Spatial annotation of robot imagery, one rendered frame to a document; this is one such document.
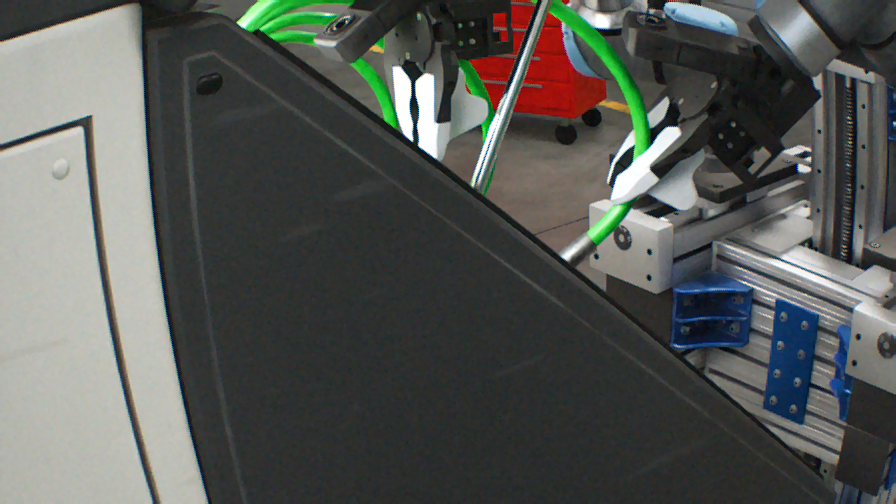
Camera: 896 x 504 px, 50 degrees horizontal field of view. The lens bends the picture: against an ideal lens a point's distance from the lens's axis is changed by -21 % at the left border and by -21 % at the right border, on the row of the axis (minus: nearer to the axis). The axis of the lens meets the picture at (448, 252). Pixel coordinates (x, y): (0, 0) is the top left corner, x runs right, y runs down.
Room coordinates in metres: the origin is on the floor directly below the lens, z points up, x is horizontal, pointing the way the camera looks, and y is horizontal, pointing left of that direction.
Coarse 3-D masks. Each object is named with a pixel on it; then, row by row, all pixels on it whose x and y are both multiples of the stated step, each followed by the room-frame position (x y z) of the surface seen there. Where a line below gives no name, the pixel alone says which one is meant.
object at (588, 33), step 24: (264, 0) 0.82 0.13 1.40; (552, 0) 0.86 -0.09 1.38; (240, 24) 0.82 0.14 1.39; (576, 24) 0.86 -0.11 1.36; (600, 48) 0.86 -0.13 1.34; (624, 72) 0.87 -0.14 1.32; (624, 96) 0.88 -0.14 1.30; (648, 120) 0.87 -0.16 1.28; (648, 144) 0.87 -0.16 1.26; (624, 216) 0.87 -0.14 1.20; (600, 240) 0.86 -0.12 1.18
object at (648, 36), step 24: (624, 24) 0.86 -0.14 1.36; (648, 24) 0.84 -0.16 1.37; (672, 24) 0.86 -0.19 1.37; (648, 48) 0.83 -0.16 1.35; (672, 48) 0.83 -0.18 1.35; (696, 48) 0.83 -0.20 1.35; (720, 48) 0.83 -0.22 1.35; (744, 48) 0.84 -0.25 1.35; (720, 72) 0.83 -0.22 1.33; (744, 72) 0.83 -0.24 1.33
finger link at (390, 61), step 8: (384, 40) 0.97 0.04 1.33; (384, 48) 0.97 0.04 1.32; (384, 56) 0.97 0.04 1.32; (392, 56) 0.96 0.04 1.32; (384, 64) 0.97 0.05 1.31; (392, 64) 0.96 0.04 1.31; (408, 64) 0.95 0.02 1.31; (392, 72) 0.96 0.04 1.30; (392, 80) 0.96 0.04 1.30; (392, 88) 0.96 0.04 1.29; (392, 96) 0.96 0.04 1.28
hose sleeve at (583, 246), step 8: (576, 240) 0.87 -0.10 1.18; (584, 240) 0.86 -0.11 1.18; (592, 240) 0.86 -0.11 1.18; (568, 248) 0.86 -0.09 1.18; (576, 248) 0.86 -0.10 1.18; (584, 248) 0.86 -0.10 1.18; (592, 248) 0.86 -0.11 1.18; (568, 256) 0.86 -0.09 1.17; (576, 256) 0.86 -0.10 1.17; (584, 256) 0.86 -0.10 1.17; (576, 264) 0.86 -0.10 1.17
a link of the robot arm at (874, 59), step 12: (852, 48) 0.87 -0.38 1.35; (864, 48) 0.83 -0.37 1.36; (876, 48) 0.82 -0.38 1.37; (888, 48) 0.81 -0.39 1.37; (840, 60) 0.91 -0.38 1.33; (852, 60) 0.89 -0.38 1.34; (864, 60) 0.87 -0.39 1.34; (876, 60) 0.84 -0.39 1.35; (888, 60) 0.83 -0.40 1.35; (876, 72) 0.87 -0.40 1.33; (888, 72) 0.84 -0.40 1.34; (888, 84) 0.87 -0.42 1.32
